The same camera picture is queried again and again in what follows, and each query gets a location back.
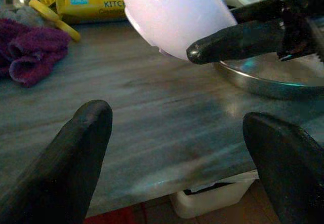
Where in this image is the yellow plastic utensil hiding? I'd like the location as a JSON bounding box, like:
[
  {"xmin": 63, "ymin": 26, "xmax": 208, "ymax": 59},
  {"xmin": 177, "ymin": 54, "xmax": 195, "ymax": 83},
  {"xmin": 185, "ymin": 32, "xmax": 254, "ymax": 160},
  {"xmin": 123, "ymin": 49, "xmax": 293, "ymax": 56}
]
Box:
[{"xmin": 28, "ymin": 0, "xmax": 82, "ymax": 43}]

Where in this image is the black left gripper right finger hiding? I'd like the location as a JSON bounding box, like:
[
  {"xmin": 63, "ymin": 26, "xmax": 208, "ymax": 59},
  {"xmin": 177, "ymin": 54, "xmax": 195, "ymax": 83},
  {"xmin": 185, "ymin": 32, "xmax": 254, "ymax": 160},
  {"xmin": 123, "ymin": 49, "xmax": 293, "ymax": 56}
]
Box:
[{"xmin": 242, "ymin": 111, "xmax": 324, "ymax": 224}]

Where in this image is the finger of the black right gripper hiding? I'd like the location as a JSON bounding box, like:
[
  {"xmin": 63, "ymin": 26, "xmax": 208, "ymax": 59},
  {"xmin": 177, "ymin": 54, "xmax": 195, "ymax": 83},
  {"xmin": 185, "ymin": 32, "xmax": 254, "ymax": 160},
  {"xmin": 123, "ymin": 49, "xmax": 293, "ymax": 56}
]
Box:
[
  {"xmin": 229, "ymin": 0, "xmax": 284, "ymax": 24},
  {"xmin": 186, "ymin": 18, "xmax": 286, "ymax": 65}
]

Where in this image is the yellow kitchen wipes package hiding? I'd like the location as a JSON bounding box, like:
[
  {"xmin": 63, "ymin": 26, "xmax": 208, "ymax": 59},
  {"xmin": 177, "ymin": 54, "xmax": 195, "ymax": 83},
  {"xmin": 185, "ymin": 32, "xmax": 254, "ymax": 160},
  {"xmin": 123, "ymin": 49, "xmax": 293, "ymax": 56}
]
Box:
[{"xmin": 39, "ymin": 0, "xmax": 128, "ymax": 24}]

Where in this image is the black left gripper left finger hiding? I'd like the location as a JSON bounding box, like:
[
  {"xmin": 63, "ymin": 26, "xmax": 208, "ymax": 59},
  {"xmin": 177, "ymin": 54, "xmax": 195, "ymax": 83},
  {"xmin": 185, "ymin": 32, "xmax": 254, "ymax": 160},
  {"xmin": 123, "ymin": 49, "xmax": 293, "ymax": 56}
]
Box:
[{"xmin": 0, "ymin": 99, "xmax": 113, "ymax": 224}]

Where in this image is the round stainless steel plate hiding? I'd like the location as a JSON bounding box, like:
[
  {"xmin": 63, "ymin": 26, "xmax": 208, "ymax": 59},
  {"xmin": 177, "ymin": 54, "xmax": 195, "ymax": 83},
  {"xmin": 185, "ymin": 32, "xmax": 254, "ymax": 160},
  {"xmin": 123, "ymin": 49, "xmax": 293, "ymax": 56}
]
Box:
[{"xmin": 214, "ymin": 52, "xmax": 324, "ymax": 101}]

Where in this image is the red floor mat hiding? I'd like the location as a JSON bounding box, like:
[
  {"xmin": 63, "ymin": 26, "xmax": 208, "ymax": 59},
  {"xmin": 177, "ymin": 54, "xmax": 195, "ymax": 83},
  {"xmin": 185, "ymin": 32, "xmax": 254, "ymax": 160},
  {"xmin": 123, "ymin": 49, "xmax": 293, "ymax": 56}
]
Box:
[{"xmin": 85, "ymin": 202, "xmax": 148, "ymax": 224}]

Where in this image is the white plastic box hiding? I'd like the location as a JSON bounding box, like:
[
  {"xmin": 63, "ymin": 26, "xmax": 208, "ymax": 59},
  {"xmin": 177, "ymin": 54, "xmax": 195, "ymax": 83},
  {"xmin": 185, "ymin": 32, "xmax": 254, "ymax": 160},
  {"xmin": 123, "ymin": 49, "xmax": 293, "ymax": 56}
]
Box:
[{"xmin": 170, "ymin": 177, "xmax": 254, "ymax": 219}]

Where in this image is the grey fluffy cloth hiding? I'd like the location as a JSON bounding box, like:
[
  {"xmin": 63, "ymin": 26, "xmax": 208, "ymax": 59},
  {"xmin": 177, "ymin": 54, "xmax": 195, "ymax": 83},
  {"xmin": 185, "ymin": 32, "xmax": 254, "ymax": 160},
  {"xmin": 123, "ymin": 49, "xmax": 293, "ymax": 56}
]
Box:
[{"xmin": 0, "ymin": 6, "xmax": 55, "ymax": 28}]

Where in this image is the white plastic bowl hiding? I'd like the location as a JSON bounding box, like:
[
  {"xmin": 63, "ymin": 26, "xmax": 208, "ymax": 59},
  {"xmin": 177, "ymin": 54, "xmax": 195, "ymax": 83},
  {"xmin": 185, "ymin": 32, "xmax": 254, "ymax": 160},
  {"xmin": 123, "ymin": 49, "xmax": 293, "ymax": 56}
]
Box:
[{"xmin": 118, "ymin": 0, "xmax": 238, "ymax": 61}]

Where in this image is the purple fluffy cloth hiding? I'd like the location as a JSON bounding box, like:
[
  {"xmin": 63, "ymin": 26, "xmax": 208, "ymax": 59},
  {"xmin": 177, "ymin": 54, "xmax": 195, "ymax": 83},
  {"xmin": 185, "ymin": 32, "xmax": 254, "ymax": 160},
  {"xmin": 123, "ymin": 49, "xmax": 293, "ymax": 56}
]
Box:
[{"xmin": 0, "ymin": 18, "xmax": 72, "ymax": 88}]

